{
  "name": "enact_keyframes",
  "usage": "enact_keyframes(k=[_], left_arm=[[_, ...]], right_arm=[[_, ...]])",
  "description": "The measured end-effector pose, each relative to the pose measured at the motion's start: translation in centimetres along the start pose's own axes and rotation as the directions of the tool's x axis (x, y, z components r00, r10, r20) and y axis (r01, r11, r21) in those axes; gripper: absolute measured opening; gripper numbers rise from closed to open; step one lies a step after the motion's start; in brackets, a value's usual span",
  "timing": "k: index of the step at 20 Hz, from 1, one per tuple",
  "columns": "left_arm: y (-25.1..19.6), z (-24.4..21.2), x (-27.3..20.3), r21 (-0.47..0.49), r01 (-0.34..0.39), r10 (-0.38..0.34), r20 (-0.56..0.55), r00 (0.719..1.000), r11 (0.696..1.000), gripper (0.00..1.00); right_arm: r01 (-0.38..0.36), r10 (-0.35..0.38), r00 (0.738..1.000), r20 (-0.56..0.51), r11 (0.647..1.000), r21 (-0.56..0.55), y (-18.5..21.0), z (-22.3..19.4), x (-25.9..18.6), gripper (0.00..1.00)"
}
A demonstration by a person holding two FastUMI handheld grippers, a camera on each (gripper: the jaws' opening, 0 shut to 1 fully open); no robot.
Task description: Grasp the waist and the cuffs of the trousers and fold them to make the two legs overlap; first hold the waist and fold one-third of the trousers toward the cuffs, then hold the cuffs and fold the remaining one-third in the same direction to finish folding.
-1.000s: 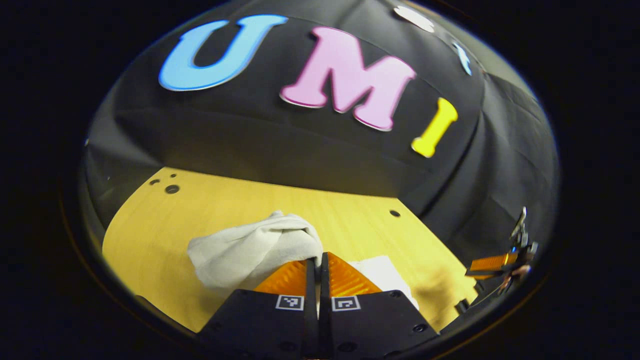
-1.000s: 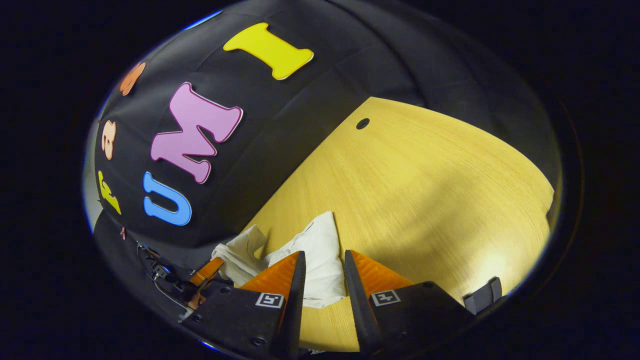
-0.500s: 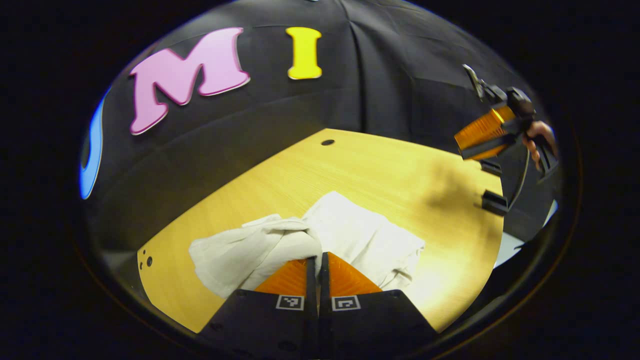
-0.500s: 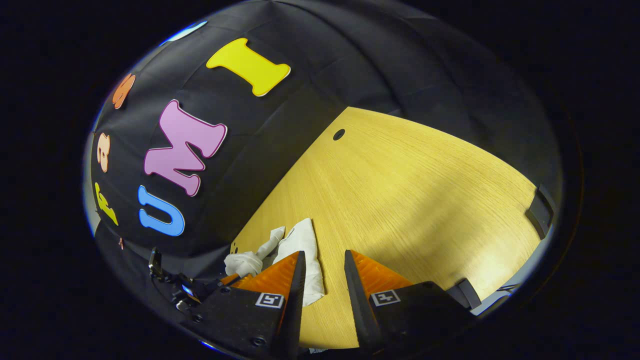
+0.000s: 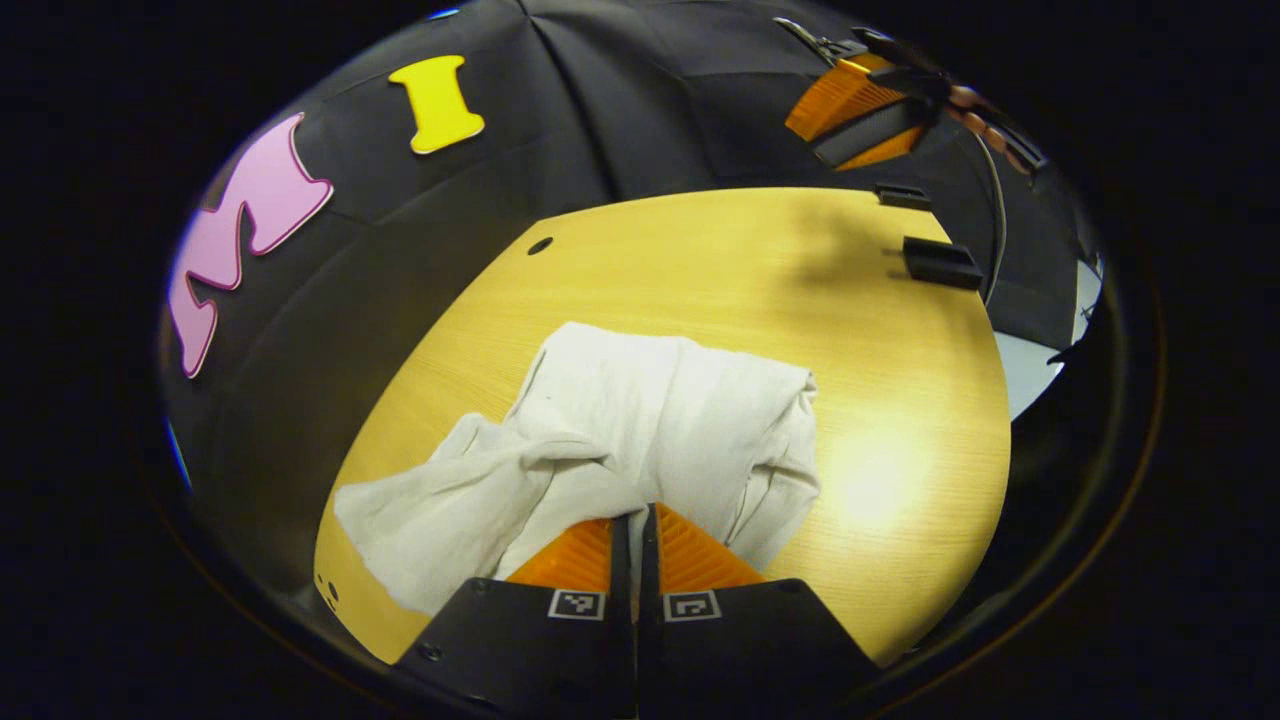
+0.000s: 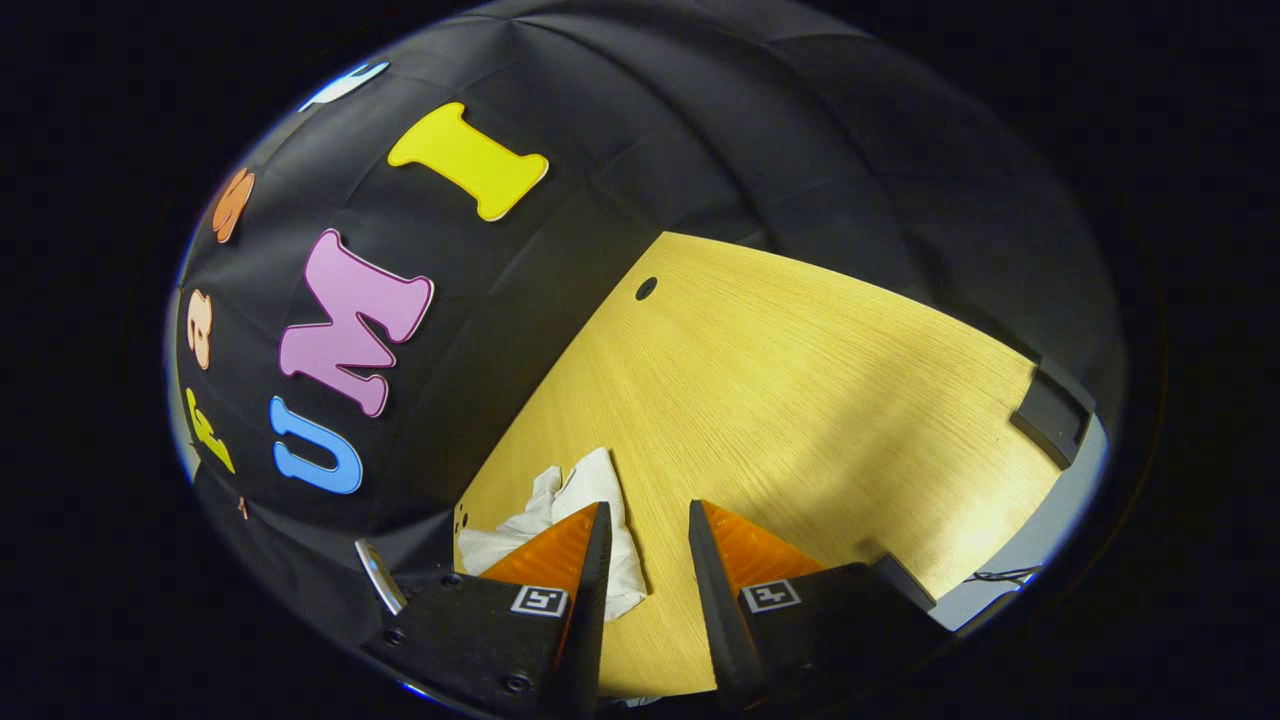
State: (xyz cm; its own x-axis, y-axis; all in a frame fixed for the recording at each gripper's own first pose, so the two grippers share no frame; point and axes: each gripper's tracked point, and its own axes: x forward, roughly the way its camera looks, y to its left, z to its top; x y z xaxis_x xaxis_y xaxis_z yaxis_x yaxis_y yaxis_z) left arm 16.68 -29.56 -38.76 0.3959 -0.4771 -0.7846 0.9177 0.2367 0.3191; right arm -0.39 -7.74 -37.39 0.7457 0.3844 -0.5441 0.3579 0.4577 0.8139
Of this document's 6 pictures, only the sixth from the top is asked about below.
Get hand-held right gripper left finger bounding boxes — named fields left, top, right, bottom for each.
left=360, top=500, right=614, bottom=720

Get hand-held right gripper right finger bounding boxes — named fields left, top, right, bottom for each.
left=687, top=498, right=953, bottom=709

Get white jeans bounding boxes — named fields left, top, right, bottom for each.
left=457, top=447, right=649, bottom=621

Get silver metal binder clip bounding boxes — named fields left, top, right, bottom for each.
left=354, top=539, right=410, bottom=617

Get black table edge clamp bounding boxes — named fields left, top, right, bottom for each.
left=1009, top=355, right=1099, bottom=471

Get black backdrop cloth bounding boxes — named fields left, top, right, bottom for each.
left=165, top=0, right=1131, bottom=641

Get black cable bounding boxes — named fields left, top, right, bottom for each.
left=964, top=564, right=1044, bottom=588

